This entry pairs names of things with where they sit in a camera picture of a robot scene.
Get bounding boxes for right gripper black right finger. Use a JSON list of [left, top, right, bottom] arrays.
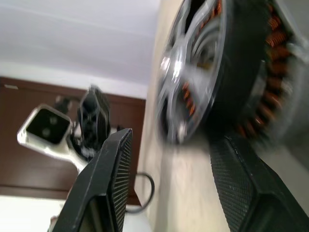
[[209, 134, 309, 232]]

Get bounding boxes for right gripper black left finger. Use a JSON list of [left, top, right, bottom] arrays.
[[52, 128, 133, 232]]

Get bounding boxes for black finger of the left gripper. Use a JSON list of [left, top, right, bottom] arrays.
[[78, 115, 112, 150], [78, 86, 111, 120]]

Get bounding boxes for silver spoked black rotor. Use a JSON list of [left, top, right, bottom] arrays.
[[154, 0, 273, 147]]

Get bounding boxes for grey motor housing copper coils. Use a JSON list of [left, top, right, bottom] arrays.
[[231, 0, 309, 155]]

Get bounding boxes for brown wooden cabinet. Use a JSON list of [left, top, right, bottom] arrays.
[[0, 76, 147, 201]]

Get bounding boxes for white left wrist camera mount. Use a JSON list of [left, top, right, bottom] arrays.
[[16, 103, 89, 174]]

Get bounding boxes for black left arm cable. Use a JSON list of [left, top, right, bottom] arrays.
[[127, 171, 155, 215]]

